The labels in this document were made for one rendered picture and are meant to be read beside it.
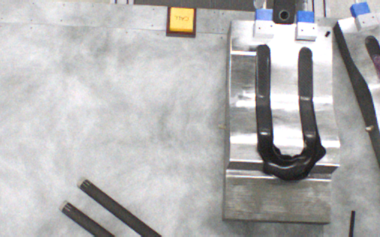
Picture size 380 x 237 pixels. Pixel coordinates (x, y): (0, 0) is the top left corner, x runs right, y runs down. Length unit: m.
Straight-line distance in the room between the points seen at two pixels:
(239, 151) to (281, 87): 0.21
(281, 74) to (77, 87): 0.52
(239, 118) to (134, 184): 0.31
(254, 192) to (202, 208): 0.14
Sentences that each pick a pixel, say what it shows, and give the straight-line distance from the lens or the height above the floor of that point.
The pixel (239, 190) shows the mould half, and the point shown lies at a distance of 1.42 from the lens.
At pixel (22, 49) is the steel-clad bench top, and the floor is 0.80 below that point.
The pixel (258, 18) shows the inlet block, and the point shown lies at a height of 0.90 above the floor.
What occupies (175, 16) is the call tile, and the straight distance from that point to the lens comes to 1.56.
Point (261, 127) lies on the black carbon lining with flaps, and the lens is 1.40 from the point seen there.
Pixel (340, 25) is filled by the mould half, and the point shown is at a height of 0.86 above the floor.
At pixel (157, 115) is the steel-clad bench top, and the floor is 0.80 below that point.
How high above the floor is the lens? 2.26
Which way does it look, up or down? 75 degrees down
